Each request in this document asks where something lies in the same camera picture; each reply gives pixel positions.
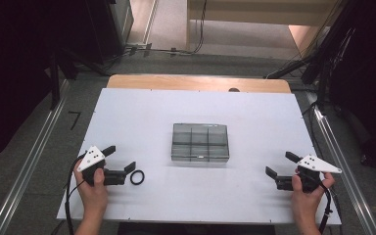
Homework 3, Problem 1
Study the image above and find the black floor cable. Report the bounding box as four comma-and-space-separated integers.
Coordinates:
123, 0, 210, 57

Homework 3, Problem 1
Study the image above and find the person's right hand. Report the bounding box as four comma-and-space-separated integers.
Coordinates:
290, 171, 336, 214

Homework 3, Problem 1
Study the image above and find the grey cabinet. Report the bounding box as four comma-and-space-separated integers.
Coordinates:
110, 0, 135, 51

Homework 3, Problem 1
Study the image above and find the beige wooden bench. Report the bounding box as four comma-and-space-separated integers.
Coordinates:
186, 0, 342, 27

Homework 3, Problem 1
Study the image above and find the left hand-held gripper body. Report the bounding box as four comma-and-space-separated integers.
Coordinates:
76, 145, 126, 187

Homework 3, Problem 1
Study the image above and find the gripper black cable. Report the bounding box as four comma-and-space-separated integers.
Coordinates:
64, 151, 89, 235
317, 180, 336, 235

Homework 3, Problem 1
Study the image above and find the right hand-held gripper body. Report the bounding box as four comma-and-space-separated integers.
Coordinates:
275, 155, 343, 193

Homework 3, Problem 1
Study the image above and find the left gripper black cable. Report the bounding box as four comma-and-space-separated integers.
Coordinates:
64, 151, 89, 235

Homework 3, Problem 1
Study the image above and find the black curtain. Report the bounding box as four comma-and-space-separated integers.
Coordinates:
326, 0, 376, 174
0, 0, 58, 168

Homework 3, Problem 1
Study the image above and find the black rubber ring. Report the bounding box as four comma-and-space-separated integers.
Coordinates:
129, 169, 146, 186

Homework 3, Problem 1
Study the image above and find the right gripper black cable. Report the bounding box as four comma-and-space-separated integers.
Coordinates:
317, 180, 336, 235

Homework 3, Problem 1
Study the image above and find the person's left hand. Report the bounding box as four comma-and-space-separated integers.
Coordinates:
72, 159, 110, 213

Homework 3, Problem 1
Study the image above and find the black metal stand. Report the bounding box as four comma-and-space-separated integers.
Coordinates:
266, 0, 356, 114
48, 48, 110, 111

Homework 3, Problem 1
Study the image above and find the clear plastic compartment box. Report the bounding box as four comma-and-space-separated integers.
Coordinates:
170, 122, 230, 164

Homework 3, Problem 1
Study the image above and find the metal floor rail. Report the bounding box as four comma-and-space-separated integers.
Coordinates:
0, 79, 71, 235
306, 91, 376, 235

